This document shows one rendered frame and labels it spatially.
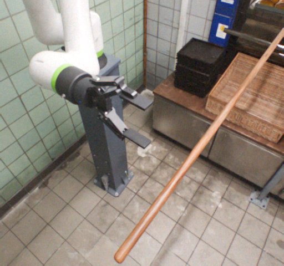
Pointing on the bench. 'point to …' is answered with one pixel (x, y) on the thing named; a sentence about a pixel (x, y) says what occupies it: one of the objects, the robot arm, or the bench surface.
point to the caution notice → (221, 31)
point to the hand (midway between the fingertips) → (144, 124)
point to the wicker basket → (269, 124)
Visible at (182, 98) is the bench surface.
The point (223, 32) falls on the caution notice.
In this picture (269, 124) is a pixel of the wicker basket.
